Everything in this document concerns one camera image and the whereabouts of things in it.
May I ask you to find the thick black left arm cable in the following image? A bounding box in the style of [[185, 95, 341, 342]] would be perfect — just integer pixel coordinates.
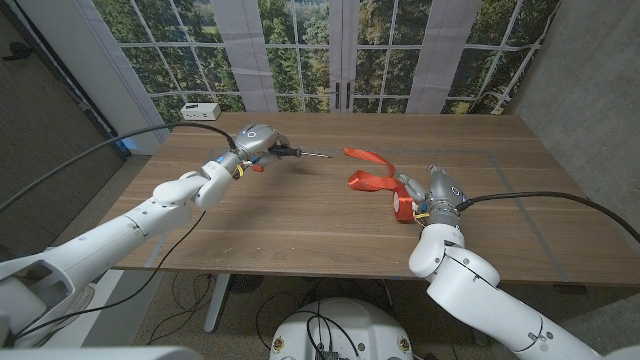
[[0, 121, 239, 214]]

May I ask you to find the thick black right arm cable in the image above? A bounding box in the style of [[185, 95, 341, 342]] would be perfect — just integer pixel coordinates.
[[455, 190, 640, 244]]

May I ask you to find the orange satin ribbon roll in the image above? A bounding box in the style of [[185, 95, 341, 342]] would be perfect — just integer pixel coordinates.
[[343, 147, 418, 224]]

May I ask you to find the printed window forest backdrop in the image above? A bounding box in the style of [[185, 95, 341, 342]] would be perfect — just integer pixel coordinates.
[[92, 0, 561, 132]]

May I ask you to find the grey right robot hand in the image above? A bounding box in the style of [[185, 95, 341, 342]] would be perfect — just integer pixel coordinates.
[[394, 164, 467, 229]]

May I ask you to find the black blue handled screwdriver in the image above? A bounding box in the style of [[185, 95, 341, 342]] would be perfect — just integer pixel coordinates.
[[268, 143, 334, 160]]

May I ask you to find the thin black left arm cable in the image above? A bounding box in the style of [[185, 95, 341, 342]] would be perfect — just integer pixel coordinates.
[[14, 209, 207, 341]]

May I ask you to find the white robot torso base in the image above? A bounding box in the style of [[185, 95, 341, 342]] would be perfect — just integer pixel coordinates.
[[268, 297, 415, 360]]

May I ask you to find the white power strip box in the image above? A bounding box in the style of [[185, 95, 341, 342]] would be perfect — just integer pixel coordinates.
[[180, 102, 222, 122]]

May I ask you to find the black round ribbed disc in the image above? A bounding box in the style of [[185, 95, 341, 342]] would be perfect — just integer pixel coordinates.
[[228, 273, 265, 295]]

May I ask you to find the white table leg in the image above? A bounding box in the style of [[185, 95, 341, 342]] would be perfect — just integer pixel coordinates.
[[203, 273, 232, 334]]

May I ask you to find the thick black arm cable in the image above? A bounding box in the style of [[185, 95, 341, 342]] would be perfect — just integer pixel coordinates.
[[0, 121, 239, 214], [455, 190, 640, 244]]

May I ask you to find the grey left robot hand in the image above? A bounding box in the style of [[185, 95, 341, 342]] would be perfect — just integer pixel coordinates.
[[214, 123, 304, 176]]

